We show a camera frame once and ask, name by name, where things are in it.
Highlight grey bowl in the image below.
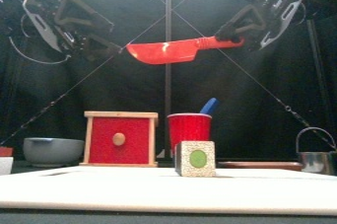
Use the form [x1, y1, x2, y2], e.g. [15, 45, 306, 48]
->
[22, 137, 85, 169]

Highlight red and white container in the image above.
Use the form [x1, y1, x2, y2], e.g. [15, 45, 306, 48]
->
[0, 146, 14, 177]

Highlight thin diagonal brace wire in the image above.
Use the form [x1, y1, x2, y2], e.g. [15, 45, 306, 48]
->
[127, 0, 337, 152]
[0, 0, 222, 146]

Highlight red toy knife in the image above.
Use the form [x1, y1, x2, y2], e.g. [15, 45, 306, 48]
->
[125, 36, 245, 66]

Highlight small metal pot with handle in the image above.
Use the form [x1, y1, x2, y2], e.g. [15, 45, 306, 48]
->
[294, 126, 337, 177]

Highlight red wooden drawer box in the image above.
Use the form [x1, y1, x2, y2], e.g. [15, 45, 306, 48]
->
[78, 111, 159, 168]

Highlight toy sushi block green centre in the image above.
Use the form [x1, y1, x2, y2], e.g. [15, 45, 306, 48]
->
[173, 140, 217, 179]

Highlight red plastic cup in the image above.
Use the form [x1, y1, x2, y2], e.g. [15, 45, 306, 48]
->
[166, 112, 213, 157]

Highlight grey vertical frame pole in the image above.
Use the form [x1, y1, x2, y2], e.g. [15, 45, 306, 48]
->
[165, 0, 173, 160]

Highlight blue utensil handle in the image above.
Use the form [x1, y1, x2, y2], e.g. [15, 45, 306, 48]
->
[198, 97, 221, 116]

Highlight white cutting board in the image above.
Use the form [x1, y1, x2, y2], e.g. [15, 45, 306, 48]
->
[0, 165, 337, 216]

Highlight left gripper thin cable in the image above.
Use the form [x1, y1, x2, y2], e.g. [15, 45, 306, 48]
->
[6, 14, 71, 66]

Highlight brown flat tray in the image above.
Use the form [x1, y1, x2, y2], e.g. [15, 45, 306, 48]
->
[215, 161, 303, 172]

